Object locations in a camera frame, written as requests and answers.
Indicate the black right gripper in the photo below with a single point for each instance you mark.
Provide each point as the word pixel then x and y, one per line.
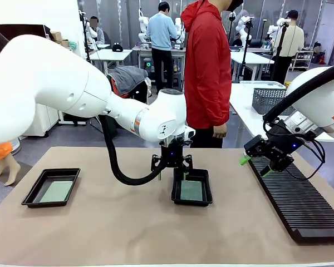
pixel 284 142

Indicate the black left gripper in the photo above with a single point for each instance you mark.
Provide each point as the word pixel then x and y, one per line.
pixel 172 155

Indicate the black ESD tray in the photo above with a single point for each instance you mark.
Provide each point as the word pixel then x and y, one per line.
pixel 33 194
pixel 207 189

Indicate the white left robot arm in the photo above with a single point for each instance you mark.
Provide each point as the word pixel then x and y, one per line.
pixel 58 83

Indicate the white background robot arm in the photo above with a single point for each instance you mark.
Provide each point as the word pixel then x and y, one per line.
pixel 243 23
pixel 274 27
pixel 179 27
pixel 142 25

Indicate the person's right forearm red sleeve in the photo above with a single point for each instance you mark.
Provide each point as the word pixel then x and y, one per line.
pixel 221 105

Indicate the person's right hand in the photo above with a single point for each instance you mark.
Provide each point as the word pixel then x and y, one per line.
pixel 220 132

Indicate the large white work table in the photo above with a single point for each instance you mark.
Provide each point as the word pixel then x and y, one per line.
pixel 245 108

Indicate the black slotted board rack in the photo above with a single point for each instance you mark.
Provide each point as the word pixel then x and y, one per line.
pixel 303 205

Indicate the clear plastic bin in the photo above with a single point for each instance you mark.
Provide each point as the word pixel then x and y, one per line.
pixel 253 84

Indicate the grey plastic stool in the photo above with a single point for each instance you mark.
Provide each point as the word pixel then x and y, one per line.
pixel 177 80

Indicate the orange black jacket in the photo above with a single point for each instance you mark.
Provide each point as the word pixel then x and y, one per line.
pixel 118 89

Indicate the grey hoodie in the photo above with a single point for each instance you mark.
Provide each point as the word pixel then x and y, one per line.
pixel 128 79

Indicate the white lab table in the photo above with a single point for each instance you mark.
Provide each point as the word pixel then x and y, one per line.
pixel 111 54
pixel 253 57

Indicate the person in red jacket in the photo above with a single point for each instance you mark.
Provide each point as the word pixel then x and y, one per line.
pixel 203 69

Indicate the person with black cap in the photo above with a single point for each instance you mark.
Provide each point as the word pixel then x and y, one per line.
pixel 295 39

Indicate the black baseball cap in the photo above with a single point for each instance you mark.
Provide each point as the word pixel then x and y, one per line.
pixel 117 48

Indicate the man in light blue sweater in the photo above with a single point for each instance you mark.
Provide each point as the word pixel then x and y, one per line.
pixel 161 30

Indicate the white storage cabinet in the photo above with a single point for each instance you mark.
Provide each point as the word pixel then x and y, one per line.
pixel 41 122

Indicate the seated person in grey top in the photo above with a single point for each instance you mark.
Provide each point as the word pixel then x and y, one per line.
pixel 98 34

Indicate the small cardboard box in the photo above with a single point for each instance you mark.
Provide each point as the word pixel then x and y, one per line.
pixel 65 43
pixel 56 36

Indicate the mannequin with orange trousers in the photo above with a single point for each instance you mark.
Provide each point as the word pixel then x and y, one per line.
pixel 8 169

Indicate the black monitor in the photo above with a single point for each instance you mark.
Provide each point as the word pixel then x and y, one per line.
pixel 22 29

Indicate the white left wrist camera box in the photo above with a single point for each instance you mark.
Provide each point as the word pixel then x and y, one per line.
pixel 189 134

